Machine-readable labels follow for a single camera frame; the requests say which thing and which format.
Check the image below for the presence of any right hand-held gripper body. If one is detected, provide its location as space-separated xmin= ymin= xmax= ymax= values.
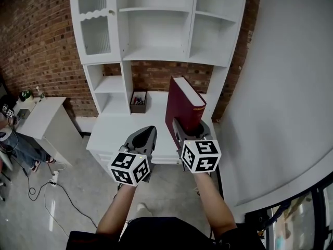
xmin=177 ymin=135 xmax=222 ymax=174

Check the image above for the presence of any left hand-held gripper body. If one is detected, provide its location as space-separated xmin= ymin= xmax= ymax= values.
xmin=108 ymin=146 xmax=156 ymax=187

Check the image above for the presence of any dark red hardcover book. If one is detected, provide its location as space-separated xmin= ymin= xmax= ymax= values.
xmin=165 ymin=76 xmax=207 ymax=150

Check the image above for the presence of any person's right forearm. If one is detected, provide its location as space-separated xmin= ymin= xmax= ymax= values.
xmin=194 ymin=172 xmax=237 ymax=238

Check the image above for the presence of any person's left forearm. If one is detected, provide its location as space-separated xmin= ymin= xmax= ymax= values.
xmin=96 ymin=185 xmax=136 ymax=234

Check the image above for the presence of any white shelf cabinet with desk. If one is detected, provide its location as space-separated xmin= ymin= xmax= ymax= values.
xmin=69 ymin=0 xmax=249 ymax=165

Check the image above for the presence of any brown pen holder box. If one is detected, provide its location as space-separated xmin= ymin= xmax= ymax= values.
xmin=129 ymin=89 xmax=148 ymax=114

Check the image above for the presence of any person's black clothing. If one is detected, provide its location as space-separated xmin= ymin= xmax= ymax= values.
xmin=66 ymin=216 xmax=266 ymax=250

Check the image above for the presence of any black bag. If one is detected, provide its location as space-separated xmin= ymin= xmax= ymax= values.
xmin=243 ymin=207 xmax=273 ymax=234

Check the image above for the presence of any white side table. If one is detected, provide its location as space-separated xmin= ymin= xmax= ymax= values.
xmin=11 ymin=96 xmax=84 ymax=168

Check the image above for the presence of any white ribbed glass cabinet door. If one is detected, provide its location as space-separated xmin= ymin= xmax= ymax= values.
xmin=69 ymin=0 xmax=122 ymax=65

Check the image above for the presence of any grey metal box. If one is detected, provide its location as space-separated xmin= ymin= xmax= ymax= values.
xmin=18 ymin=108 xmax=32 ymax=120

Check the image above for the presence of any green potted plant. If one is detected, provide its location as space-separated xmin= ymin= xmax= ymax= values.
xmin=19 ymin=89 xmax=34 ymax=102

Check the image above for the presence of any black framed glass door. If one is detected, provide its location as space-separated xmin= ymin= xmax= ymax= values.
xmin=246 ymin=177 xmax=333 ymax=250

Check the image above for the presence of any long black cable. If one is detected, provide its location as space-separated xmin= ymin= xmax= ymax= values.
xmin=53 ymin=181 xmax=98 ymax=228

